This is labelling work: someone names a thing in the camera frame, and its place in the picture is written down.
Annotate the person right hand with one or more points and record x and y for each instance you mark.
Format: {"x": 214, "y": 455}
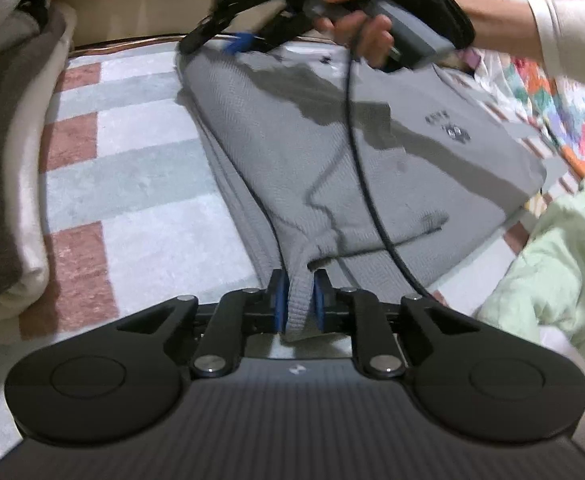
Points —
{"x": 370, "y": 36}

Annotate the cream folded ribbed garment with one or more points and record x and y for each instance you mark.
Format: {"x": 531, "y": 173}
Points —
{"x": 21, "y": 20}

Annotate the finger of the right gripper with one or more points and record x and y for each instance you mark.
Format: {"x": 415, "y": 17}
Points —
{"x": 241, "y": 43}

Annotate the light green blanket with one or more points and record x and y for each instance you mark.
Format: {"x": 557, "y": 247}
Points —
{"x": 545, "y": 284}

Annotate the grey knit sweater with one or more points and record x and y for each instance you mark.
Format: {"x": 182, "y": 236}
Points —
{"x": 441, "y": 171}

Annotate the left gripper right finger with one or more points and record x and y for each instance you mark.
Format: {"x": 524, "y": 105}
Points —
{"x": 358, "y": 314}

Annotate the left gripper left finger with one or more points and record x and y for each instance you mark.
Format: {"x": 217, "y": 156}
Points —
{"x": 222, "y": 330}

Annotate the beige bed base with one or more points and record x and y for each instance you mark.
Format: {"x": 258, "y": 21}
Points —
{"x": 105, "y": 21}

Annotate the checkered happy dog rug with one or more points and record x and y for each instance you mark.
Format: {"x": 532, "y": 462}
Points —
{"x": 131, "y": 213}

